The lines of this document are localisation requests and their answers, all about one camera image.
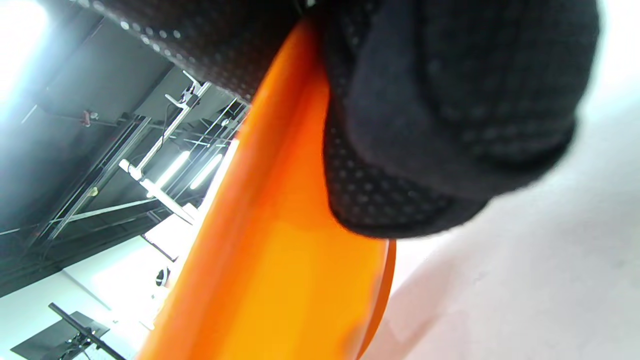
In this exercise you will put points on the person's right hand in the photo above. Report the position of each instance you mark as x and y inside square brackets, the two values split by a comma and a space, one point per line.
[450, 100]

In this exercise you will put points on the orange plastic bowl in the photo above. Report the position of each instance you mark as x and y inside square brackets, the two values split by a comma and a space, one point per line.
[280, 250]

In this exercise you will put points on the ceiling tube light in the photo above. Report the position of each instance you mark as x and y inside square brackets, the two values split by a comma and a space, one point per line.
[172, 169]
[206, 170]

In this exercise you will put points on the white overhead rig bar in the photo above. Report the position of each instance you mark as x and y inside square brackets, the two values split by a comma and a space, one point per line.
[165, 135]

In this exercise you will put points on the black and white headset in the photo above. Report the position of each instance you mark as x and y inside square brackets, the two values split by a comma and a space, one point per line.
[162, 277]

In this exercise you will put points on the black tripod stand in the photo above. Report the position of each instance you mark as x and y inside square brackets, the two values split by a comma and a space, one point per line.
[65, 335]

